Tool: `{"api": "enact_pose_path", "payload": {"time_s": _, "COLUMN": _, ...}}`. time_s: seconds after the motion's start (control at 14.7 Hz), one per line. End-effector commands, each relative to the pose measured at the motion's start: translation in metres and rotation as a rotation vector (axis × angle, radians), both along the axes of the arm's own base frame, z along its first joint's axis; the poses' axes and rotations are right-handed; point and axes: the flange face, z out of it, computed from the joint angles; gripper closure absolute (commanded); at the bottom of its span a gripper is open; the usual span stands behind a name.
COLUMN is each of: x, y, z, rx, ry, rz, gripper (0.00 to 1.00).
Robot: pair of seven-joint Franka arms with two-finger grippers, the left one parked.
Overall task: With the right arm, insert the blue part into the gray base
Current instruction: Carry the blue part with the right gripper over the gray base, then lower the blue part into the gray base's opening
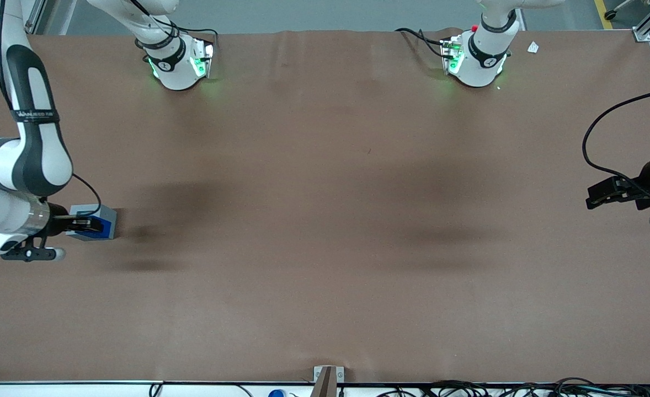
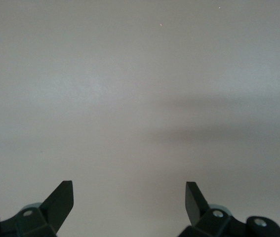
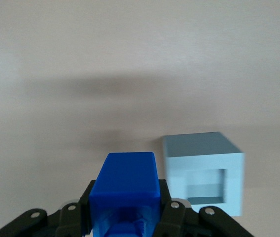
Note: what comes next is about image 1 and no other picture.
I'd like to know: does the gray cube base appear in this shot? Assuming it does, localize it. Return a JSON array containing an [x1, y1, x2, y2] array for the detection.
[[66, 205, 118, 242]]

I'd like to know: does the black cable tangle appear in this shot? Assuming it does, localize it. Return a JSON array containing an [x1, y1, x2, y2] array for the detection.
[[377, 377, 650, 397]]

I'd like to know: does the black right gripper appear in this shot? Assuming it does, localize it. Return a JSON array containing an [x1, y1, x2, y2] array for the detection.
[[46, 203, 105, 237]]

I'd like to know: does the black left base cable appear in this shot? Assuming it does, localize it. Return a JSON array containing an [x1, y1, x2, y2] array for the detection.
[[395, 28, 448, 59]]

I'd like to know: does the black right base cable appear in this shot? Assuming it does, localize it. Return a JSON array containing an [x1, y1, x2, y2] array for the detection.
[[129, 0, 219, 53]]

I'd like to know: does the black base cable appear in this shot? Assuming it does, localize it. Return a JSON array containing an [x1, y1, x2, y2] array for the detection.
[[129, 0, 219, 53], [395, 28, 448, 59]]

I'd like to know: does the brown table cover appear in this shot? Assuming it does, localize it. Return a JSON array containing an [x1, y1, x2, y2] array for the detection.
[[0, 29, 650, 384]]

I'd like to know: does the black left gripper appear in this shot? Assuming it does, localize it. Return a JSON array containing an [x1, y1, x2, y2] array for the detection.
[[586, 152, 650, 210]]

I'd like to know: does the long black left wrist cable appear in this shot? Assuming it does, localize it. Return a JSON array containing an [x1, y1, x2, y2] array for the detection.
[[582, 87, 650, 185]]

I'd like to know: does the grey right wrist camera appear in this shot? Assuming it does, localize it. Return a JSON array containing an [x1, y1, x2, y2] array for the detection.
[[1, 246, 66, 262]]

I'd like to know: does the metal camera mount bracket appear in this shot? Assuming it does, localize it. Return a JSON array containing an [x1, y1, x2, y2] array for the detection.
[[313, 365, 345, 397]]

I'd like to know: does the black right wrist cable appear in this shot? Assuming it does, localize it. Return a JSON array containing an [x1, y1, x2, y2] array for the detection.
[[71, 173, 102, 219]]

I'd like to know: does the blue plastic part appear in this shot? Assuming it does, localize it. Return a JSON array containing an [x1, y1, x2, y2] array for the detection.
[[76, 208, 105, 239]]

